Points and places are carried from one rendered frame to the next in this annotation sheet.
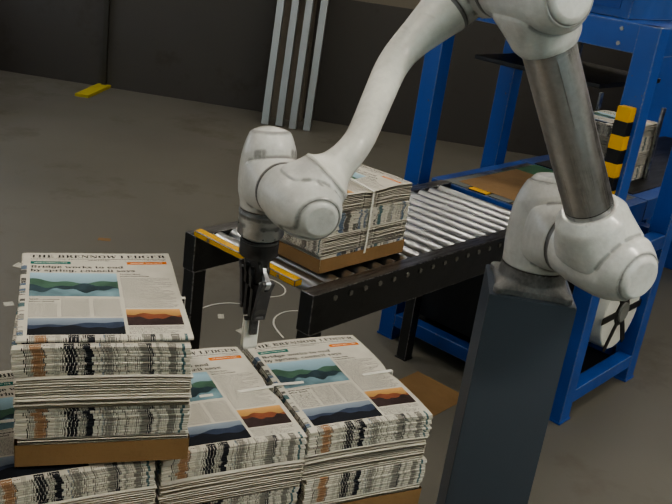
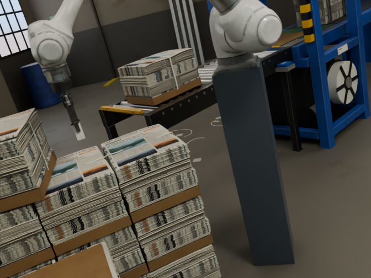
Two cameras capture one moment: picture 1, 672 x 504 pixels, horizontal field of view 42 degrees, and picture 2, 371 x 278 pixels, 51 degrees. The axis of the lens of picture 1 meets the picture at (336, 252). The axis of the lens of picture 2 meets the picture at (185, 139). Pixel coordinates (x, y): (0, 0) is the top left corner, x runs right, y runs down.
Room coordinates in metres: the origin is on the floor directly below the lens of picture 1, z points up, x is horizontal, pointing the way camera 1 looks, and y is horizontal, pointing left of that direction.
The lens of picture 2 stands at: (0.25, -0.55, 1.35)
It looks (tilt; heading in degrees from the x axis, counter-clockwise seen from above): 20 degrees down; 13
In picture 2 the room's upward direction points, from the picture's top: 15 degrees counter-clockwise
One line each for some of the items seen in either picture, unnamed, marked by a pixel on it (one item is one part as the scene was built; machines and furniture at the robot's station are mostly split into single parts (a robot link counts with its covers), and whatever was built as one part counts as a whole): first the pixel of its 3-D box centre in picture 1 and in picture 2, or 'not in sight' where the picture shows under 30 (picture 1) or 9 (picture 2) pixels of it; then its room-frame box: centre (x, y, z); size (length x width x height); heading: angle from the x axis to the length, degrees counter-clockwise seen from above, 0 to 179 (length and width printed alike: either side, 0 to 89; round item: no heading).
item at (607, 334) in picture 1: (521, 277); (293, 85); (3.64, -0.83, 0.38); 0.94 x 0.69 x 0.63; 50
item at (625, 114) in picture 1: (612, 168); (305, 7); (3.08, -0.93, 1.05); 0.05 x 0.05 x 0.45; 50
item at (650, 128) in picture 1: (609, 145); (320, 6); (4.08, -1.19, 0.93); 0.38 x 0.30 x 0.26; 140
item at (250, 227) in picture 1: (261, 222); (57, 73); (1.57, 0.15, 1.19); 0.09 x 0.09 x 0.06
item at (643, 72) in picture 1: (601, 238); (315, 46); (3.13, -0.97, 0.78); 0.09 x 0.09 x 1.55; 50
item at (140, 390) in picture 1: (100, 354); (1, 162); (1.43, 0.40, 0.95); 0.38 x 0.29 x 0.23; 19
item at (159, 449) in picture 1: (100, 394); (11, 183); (1.43, 0.40, 0.86); 0.38 x 0.29 x 0.04; 19
